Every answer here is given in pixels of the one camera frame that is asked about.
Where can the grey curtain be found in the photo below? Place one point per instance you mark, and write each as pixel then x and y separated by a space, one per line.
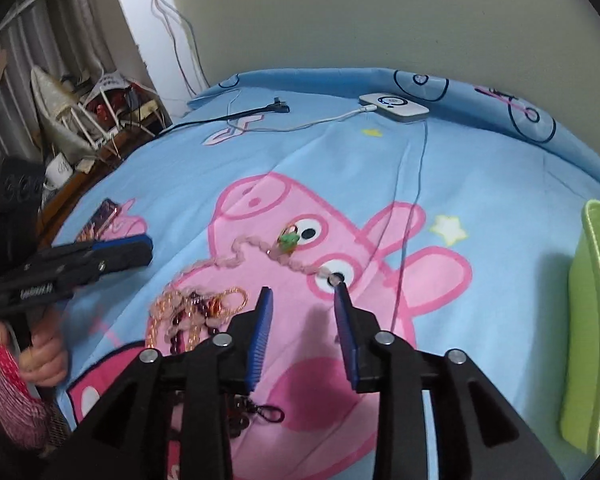
pixel 65 15

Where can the white power bank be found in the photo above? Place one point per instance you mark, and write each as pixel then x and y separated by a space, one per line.
pixel 394 105

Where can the white mug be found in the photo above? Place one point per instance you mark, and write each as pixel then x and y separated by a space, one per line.
pixel 57 172

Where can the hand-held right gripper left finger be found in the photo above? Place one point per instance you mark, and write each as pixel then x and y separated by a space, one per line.
pixel 260 340

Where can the green plastic basket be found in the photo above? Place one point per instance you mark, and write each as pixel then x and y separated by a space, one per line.
pixel 587 340

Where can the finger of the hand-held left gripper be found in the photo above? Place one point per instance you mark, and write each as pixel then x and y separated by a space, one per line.
pixel 122 241
pixel 125 259

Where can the cream cone-shaped cloth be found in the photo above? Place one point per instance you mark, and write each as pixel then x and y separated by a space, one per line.
pixel 55 110

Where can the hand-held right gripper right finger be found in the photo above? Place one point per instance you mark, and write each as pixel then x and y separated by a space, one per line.
pixel 345 330

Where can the person's left hand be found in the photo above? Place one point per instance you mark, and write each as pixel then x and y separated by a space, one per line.
pixel 47 360

